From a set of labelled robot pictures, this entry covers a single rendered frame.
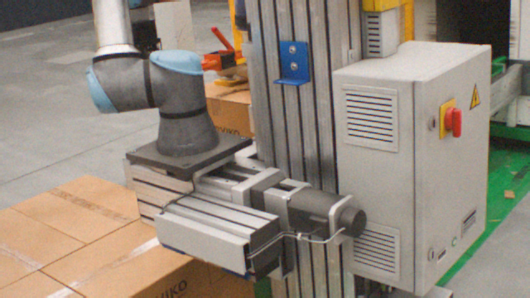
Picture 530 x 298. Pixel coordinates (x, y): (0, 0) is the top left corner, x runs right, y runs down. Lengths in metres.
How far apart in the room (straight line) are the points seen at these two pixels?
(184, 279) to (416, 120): 1.07
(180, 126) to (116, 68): 0.20
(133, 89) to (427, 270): 0.75
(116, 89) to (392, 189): 0.64
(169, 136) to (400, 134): 0.54
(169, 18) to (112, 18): 1.88
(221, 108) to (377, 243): 1.05
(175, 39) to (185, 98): 1.92
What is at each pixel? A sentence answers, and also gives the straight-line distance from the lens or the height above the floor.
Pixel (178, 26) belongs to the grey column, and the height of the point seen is 1.07.
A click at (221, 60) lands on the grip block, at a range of 2.17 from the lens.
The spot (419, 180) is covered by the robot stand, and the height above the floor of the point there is 1.03.
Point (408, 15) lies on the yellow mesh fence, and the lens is 4.22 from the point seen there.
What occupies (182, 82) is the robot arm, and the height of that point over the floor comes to 1.21.
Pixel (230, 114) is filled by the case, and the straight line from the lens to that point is 2.18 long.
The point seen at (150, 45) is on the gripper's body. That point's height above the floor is 1.20.
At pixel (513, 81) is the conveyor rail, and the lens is 3.92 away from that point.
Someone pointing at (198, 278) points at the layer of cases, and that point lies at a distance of 2.03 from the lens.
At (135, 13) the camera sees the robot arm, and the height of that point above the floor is 1.31.
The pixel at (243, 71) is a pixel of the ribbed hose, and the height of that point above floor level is 1.03.
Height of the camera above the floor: 1.52
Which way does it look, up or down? 21 degrees down
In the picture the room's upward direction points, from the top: 6 degrees counter-clockwise
